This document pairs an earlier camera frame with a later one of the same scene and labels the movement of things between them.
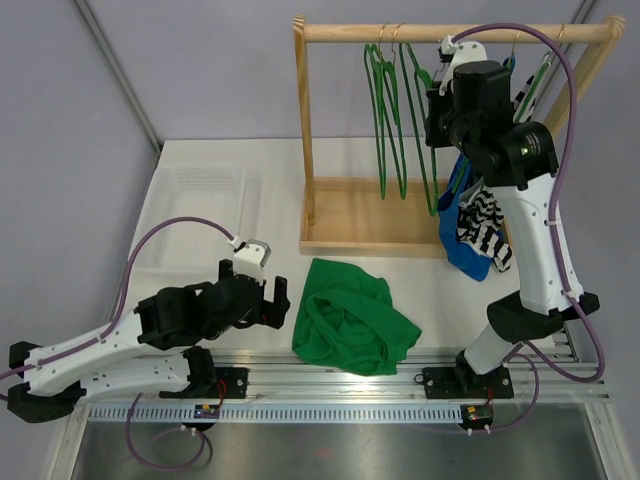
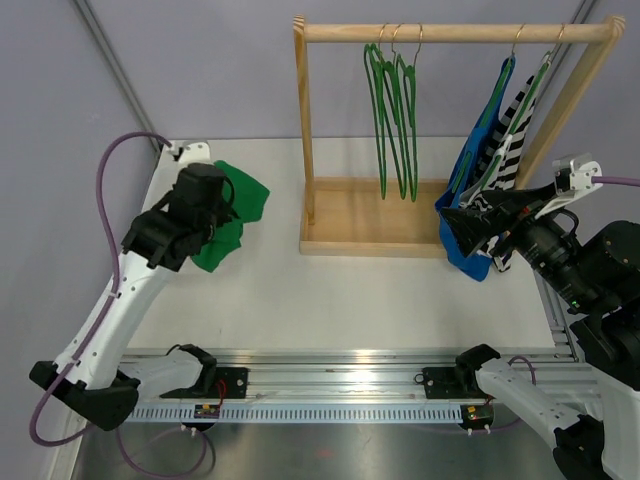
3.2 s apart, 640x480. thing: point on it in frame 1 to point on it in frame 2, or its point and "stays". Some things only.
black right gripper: [438, 101] to [471, 225]
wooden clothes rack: [372, 218] stays
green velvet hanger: [421, 77] to [407, 39]
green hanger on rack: [377, 74] stays
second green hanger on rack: [390, 75] stays
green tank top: [346, 319] to [246, 197]
